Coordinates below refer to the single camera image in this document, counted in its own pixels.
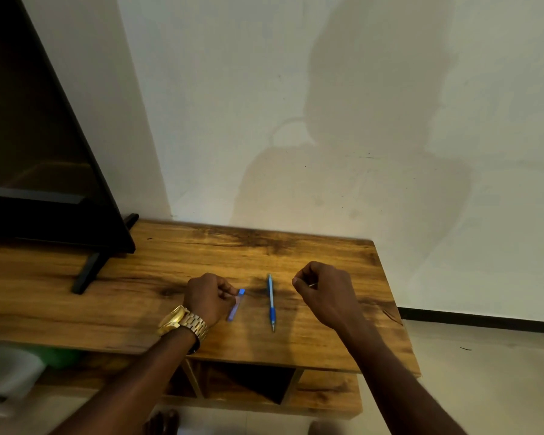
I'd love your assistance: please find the person's left hand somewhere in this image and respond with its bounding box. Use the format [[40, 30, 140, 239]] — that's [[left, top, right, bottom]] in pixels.
[[183, 273, 240, 329]]

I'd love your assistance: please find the person's right hand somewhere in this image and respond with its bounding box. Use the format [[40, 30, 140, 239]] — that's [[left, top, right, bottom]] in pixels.
[[292, 261, 368, 332]]

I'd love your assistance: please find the translucent blue pen part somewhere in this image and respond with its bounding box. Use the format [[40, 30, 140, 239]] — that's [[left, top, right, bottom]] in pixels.
[[227, 288, 247, 322]]

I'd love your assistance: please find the person's left forearm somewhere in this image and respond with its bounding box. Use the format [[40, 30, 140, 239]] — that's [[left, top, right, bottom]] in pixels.
[[50, 328, 198, 435]]

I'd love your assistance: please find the person's right forearm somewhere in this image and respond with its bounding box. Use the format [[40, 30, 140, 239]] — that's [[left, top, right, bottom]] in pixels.
[[335, 318, 468, 435]]

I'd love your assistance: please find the blue ballpoint pen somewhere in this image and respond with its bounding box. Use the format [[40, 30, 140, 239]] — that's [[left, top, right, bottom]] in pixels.
[[266, 273, 277, 333]]

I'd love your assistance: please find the gold wristwatch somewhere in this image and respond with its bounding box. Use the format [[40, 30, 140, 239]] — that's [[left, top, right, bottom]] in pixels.
[[156, 305, 210, 355]]

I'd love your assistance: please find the wooden media console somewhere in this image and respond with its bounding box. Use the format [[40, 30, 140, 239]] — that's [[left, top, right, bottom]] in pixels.
[[0, 219, 422, 420]]

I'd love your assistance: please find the black television stand leg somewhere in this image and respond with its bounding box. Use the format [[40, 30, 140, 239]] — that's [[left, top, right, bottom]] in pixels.
[[71, 213, 140, 295]]

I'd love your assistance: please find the person's left foot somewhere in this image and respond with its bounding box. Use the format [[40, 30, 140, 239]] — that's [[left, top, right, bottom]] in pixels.
[[144, 408, 180, 435]]

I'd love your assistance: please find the green plastic object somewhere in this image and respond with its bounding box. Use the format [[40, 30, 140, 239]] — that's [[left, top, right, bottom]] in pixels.
[[25, 345, 83, 370]]

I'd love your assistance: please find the black skirting board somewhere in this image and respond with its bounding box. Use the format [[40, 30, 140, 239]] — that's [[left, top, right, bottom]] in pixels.
[[397, 306, 544, 336]]

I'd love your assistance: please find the white plastic bag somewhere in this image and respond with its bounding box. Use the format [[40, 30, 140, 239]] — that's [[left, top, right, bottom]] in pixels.
[[0, 343, 47, 418]]

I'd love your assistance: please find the black flat screen television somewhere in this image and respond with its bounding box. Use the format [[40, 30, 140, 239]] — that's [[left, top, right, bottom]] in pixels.
[[0, 0, 137, 255]]

